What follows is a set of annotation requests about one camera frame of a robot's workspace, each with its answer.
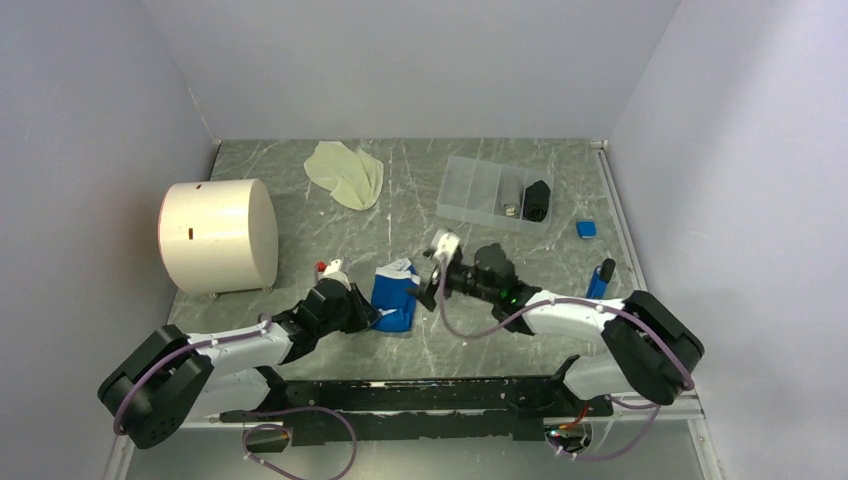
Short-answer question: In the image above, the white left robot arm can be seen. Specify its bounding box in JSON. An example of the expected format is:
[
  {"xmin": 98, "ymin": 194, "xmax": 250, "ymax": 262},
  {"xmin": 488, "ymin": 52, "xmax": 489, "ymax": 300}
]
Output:
[{"xmin": 97, "ymin": 279, "xmax": 380, "ymax": 449}]

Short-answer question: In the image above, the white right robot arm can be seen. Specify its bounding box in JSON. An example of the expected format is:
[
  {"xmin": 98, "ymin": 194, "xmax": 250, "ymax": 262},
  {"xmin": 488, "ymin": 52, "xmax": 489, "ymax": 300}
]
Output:
[{"xmin": 413, "ymin": 236, "xmax": 705, "ymax": 415}]

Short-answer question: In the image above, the grey rolled underwear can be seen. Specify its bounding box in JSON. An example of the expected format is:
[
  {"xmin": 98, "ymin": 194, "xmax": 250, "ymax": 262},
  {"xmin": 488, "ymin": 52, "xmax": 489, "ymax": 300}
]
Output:
[{"xmin": 499, "ymin": 172, "xmax": 524, "ymax": 218}]

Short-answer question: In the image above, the black striped rolled underwear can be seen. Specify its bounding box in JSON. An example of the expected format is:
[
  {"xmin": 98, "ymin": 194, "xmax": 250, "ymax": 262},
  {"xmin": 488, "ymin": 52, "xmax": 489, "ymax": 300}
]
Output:
[{"xmin": 522, "ymin": 180, "xmax": 551, "ymax": 223}]

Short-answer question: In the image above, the cream yellow underwear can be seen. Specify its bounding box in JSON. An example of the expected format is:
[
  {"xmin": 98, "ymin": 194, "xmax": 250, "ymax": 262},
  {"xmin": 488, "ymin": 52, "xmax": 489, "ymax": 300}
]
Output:
[{"xmin": 303, "ymin": 141, "xmax": 384, "ymax": 211}]

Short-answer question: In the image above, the clear plastic divided tray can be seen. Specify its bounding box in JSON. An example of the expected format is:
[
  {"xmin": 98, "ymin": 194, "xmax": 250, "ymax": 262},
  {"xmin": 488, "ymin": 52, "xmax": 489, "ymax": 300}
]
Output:
[{"xmin": 436, "ymin": 156, "xmax": 555, "ymax": 235}]

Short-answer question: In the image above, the small blue block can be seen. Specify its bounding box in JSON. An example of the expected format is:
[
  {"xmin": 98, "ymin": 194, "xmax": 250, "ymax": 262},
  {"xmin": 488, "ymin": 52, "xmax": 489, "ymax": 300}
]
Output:
[{"xmin": 575, "ymin": 220, "xmax": 597, "ymax": 239}]

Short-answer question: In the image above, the blue black handheld device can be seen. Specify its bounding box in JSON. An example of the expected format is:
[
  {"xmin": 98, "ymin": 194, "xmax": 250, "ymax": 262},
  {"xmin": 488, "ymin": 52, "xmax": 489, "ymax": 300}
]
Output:
[{"xmin": 586, "ymin": 258, "xmax": 616, "ymax": 300}]

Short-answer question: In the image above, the cream cylindrical container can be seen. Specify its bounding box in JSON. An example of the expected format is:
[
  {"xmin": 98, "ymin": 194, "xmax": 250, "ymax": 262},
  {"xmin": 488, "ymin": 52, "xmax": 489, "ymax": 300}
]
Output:
[{"xmin": 157, "ymin": 179, "xmax": 279, "ymax": 296}]

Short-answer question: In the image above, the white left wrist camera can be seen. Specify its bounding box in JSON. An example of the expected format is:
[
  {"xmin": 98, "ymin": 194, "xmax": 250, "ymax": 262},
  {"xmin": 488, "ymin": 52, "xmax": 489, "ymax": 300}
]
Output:
[{"xmin": 313, "ymin": 257, "xmax": 351, "ymax": 290}]

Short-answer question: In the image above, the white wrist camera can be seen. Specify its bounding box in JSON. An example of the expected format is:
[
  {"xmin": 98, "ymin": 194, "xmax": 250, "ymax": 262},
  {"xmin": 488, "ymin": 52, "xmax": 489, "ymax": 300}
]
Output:
[
  {"xmin": 423, "ymin": 228, "xmax": 462, "ymax": 264},
  {"xmin": 313, "ymin": 257, "xmax": 351, "ymax": 290}
]

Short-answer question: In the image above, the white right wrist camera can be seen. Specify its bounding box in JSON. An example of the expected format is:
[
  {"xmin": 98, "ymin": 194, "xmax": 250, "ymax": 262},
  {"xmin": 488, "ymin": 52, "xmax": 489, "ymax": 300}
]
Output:
[{"xmin": 423, "ymin": 228, "xmax": 462, "ymax": 264}]

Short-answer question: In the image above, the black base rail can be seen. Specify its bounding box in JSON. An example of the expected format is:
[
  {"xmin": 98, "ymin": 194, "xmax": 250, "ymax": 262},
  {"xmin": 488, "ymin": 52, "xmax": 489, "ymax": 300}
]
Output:
[{"xmin": 219, "ymin": 374, "xmax": 613, "ymax": 446}]

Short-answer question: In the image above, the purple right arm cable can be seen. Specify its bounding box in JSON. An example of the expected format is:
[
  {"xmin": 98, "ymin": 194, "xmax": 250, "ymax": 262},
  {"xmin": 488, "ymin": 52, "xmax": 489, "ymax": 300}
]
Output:
[{"xmin": 435, "ymin": 254, "xmax": 696, "ymax": 463}]

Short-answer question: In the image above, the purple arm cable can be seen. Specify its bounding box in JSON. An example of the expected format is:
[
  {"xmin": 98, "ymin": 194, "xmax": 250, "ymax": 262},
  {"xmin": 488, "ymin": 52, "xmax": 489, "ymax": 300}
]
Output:
[
  {"xmin": 435, "ymin": 254, "xmax": 696, "ymax": 463},
  {"xmin": 112, "ymin": 312, "xmax": 359, "ymax": 480}
]

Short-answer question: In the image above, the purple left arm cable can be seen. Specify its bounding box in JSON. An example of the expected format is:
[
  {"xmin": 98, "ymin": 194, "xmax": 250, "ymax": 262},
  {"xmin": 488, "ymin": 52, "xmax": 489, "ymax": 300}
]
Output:
[{"xmin": 112, "ymin": 312, "xmax": 359, "ymax": 480}]

